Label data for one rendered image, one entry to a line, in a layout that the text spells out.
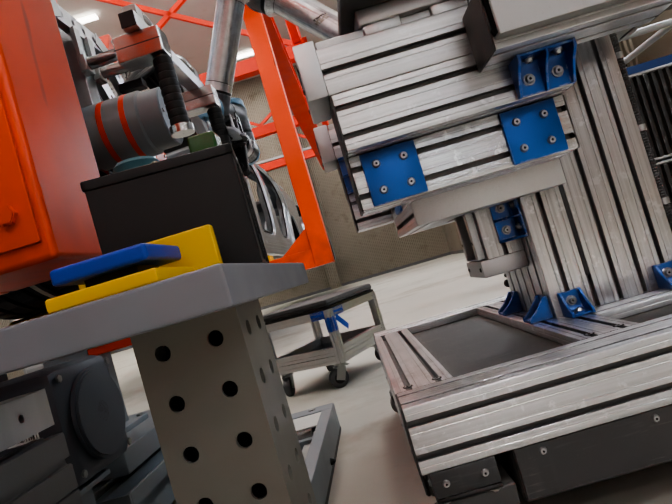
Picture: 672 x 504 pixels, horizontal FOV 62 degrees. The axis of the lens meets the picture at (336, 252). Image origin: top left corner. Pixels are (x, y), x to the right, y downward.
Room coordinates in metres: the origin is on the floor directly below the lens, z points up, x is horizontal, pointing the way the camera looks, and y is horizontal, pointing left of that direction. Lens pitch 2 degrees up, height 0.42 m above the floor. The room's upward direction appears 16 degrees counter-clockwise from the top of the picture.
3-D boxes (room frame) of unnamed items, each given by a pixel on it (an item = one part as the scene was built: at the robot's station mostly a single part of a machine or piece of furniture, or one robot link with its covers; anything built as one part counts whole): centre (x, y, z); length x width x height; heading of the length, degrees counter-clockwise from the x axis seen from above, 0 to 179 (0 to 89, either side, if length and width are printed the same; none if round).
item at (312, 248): (4.87, 0.38, 1.75); 0.68 x 0.16 x 2.45; 87
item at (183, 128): (1.02, 0.21, 0.83); 0.04 x 0.04 x 0.16
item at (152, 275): (0.41, 0.16, 0.45); 0.08 x 0.08 x 0.01; 87
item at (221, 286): (0.58, 0.15, 0.44); 0.43 x 0.17 x 0.03; 177
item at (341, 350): (2.33, 0.13, 0.17); 0.43 x 0.36 x 0.34; 150
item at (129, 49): (1.02, 0.24, 0.93); 0.09 x 0.05 x 0.05; 87
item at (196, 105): (1.36, 0.22, 0.93); 0.09 x 0.05 x 0.05; 87
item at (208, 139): (0.78, 0.13, 0.64); 0.04 x 0.04 x 0.04; 87
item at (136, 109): (1.20, 0.36, 0.85); 0.21 x 0.14 x 0.14; 87
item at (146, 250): (0.41, 0.16, 0.47); 0.07 x 0.07 x 0.02; 87
